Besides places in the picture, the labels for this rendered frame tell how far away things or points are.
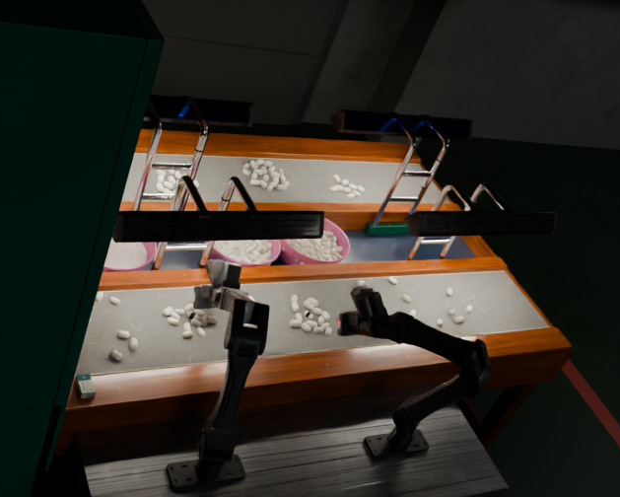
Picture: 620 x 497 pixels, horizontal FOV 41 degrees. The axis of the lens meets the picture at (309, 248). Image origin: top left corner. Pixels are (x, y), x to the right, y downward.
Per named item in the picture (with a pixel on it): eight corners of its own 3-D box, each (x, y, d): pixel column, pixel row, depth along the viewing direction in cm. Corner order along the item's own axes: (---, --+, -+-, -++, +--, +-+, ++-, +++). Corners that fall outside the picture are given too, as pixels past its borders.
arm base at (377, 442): (374, 421, 237) (383, 441, 233) (429, 414, 247) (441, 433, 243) (363, 438, 242) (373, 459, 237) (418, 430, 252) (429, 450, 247)
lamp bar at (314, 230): (321, 239, 244) (330, 220, 240) (113, 244, 212) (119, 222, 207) (310, 221, 249) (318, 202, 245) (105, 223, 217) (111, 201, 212)
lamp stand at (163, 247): (220, 324, 256) (265, 212, 230) (158, 329, 246) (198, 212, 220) (199, 281, 268) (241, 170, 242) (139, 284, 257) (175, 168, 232)
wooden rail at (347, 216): (451, 232, 349) (463, 211, 343) (-3, 240, 254) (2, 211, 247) (445, 223, 353) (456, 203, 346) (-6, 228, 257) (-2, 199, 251)
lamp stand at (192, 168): (179, 238, 281) (216, 127, 255) (121, 239, 271) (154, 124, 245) (162, 202, 293) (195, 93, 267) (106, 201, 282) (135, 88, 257)
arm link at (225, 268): (214, 260, 236) (222, 259, 225) (242, 266, 239) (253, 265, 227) (206, 301, 235) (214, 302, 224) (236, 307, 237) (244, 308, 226)
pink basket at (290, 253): (352, 280, 297) (362, 260, 291) (287, 283, 283) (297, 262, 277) (320, 231, 313) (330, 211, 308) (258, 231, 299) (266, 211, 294)
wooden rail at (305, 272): (494, 286, 329) (508, 265, 323) (18, 317, 233) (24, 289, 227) (487, 276, 333) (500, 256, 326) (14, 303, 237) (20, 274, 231)
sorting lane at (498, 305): (547, 330, 307) (550, 326, 306) (43, 385, 211) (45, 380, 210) (503, 274, 325) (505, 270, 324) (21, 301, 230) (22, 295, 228)
